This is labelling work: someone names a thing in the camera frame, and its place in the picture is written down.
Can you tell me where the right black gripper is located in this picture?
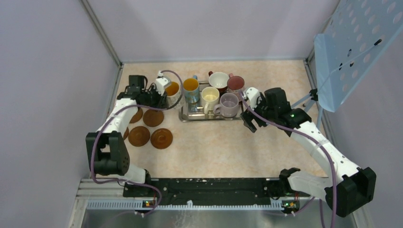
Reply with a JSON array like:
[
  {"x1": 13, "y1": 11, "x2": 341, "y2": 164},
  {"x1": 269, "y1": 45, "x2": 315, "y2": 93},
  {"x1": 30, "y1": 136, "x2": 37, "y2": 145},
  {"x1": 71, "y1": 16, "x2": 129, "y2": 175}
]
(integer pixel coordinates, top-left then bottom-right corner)
[{"x1": 240, "y1": 94, "x2": 277, "y2": 132}]

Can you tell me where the brown coaster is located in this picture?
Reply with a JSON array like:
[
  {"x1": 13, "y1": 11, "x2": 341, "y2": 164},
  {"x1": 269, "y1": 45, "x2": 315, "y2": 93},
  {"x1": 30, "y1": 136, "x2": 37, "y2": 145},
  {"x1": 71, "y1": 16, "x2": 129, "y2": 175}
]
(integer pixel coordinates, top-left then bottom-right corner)
[
  {"x1": 123, "y1": 127, "x2": 129, "y2": 140},
  {"x1": 128, "y1": 126, "x2": 151, "y2": 147},
  {"x1": 129, "y1": 108, "x2": 143, "y2": 124},
  {"x1": 150, "y1": 128, "x2": 173, "y2": 150},
  {"x1": 143, "y1": 110, "x2": 164, "y2": 127}
]

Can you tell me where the white floral family mug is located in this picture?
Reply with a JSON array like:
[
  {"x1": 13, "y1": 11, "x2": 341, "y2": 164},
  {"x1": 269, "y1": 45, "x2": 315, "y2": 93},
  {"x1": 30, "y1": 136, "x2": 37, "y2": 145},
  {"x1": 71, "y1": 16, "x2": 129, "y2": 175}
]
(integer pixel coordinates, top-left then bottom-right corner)
[{"x1": 165, "y1": 82, "x2": 181, "y2": 107}]

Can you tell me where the blue butterfly mug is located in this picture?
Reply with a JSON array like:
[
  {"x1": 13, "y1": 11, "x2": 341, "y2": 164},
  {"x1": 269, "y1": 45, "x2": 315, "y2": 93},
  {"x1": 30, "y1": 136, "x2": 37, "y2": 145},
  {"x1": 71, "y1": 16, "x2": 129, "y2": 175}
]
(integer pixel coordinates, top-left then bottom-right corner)
[{"x1": 183, "y1": 75, "x2": 200, "y2": 104}]

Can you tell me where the silver metal tray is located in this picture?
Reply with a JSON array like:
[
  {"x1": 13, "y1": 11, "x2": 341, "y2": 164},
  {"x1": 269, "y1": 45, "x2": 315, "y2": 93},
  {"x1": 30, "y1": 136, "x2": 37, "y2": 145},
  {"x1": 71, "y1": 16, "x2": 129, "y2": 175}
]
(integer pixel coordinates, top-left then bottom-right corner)
[{"x1": 178, "y1": 99, "x2": 244, "y2": 123}]

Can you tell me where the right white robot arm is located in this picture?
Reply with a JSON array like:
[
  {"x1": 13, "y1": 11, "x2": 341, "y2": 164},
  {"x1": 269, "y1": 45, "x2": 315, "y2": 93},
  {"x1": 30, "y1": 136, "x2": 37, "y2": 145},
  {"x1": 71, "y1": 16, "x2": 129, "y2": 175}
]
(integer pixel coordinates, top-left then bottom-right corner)
[{"x1": 240, "y1": 87, "x2": 376, "y2": 218}]

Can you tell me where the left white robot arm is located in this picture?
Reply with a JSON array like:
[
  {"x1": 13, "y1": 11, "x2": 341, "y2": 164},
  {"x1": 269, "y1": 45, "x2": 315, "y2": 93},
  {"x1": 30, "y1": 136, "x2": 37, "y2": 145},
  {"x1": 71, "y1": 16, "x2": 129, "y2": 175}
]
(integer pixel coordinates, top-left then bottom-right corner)
[{"x1": 86, "y1": 73, "x2": 172, "y2": 196}]

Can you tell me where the lilac ribbed mug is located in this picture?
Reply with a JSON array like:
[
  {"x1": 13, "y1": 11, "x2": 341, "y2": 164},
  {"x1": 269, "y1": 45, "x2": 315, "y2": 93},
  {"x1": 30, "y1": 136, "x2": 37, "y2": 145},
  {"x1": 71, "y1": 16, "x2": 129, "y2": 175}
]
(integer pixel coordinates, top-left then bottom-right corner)
[{"x1": 213, "y1": 93, "x2": 240, "y2": 118}]

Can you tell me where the pink ghost mug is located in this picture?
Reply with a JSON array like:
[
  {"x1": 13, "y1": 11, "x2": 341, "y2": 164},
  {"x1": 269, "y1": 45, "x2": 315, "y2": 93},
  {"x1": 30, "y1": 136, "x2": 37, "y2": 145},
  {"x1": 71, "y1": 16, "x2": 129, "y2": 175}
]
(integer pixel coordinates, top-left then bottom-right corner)
[{"x1": 227, "y1": 73, "x2": 245, "y2": 96}]

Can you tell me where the cream white mug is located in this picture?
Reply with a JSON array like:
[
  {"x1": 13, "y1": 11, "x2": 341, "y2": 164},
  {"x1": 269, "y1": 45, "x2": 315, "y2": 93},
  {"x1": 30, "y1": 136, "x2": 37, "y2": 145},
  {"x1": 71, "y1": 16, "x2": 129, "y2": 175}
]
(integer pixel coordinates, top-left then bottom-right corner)
[{"x1": 201, "y1": 86, "x2": 220, "y2": 114}]

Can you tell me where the red white-inside mug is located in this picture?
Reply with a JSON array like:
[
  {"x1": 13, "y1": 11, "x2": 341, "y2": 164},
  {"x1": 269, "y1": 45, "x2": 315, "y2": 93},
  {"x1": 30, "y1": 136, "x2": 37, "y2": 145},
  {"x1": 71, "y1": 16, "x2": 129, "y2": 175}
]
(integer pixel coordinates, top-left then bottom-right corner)
[{"x1": 208, "y1": 71, "x2": 230, "y2": 95}]

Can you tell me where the blue perforated stand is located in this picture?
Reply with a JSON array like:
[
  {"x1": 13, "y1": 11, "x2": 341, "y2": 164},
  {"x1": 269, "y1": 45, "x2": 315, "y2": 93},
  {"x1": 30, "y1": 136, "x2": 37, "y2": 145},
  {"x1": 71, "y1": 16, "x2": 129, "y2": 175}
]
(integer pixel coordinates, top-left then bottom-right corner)
[{"x1": 297, "y1": 0, "x2": 403, "y2": 117}]

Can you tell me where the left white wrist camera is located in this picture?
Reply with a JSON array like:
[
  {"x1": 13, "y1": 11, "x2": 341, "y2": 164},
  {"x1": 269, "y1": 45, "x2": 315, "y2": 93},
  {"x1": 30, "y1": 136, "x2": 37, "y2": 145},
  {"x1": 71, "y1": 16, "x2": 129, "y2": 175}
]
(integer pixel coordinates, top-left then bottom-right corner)
[{"x1": 155, "y1": 71, "x2": 172, "y2": 95}]

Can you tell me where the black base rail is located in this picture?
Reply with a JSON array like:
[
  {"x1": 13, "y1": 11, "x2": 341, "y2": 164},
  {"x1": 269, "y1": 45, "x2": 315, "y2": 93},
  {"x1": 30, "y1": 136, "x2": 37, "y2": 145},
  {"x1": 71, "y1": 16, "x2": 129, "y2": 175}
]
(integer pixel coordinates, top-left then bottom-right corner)
[{"x1": 123, "y1": 178, "x2": 306, "y2": 206}]

